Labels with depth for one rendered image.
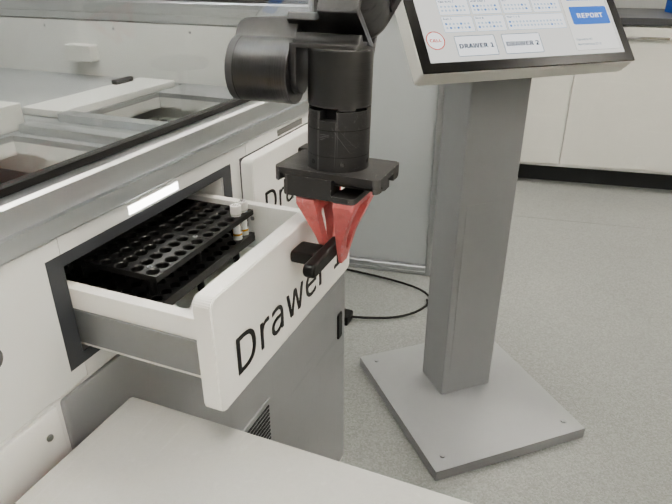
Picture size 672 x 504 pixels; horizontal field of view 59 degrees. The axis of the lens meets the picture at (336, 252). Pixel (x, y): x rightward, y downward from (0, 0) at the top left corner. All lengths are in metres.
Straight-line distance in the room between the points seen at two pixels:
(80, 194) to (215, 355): 0.19
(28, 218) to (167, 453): 0.24
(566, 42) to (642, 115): 2.21
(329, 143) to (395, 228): 1.88
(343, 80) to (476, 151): 0.96
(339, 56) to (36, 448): 0.43
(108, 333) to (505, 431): 1.30
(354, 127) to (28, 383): 0.35
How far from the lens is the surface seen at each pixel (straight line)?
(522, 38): 1.36
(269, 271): 0.53
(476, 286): 1.61
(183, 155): 0.68
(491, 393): 1.81
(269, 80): 0.53
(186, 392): 0.78
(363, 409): 1.76
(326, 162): 0.53
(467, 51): 1.28
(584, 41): 1.45
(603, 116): 3.57
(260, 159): 0.79
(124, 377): 0.67
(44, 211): 0.54
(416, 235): 2.39
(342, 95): 0.52
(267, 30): 0.56
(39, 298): 0.56
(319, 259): 0.54
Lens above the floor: 1.16
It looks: 26 degrees down
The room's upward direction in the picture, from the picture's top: straight up
